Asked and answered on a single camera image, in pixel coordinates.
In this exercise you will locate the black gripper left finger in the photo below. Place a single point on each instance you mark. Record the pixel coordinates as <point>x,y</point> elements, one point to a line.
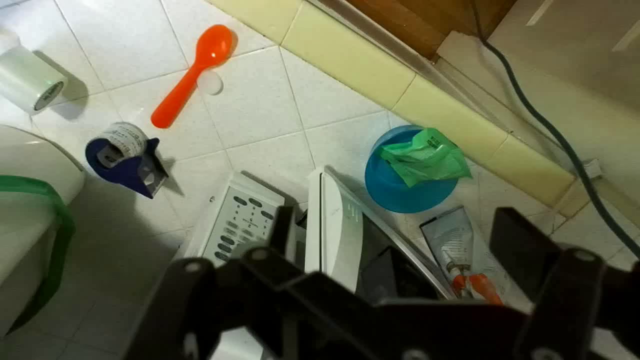
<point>197,303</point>

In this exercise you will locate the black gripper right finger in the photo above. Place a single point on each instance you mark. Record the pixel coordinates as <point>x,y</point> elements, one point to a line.
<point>573,293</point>

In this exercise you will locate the white microwave oven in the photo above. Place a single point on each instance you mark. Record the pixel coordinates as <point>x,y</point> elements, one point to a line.
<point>336,235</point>

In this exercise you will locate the blue bowl with green cloth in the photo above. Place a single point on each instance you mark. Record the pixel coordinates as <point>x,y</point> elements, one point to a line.
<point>413,168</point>

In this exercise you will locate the small white bottle cap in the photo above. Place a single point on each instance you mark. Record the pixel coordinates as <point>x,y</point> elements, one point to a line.
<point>211,82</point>

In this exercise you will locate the orange plastic spoon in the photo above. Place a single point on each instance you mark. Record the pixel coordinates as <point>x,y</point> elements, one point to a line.
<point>212,48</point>

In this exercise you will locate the large container with green lid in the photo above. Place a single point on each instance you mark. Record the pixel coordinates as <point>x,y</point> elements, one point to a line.
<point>37,185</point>

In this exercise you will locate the white tape roll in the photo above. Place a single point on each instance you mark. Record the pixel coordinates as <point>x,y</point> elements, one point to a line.
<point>26,81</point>

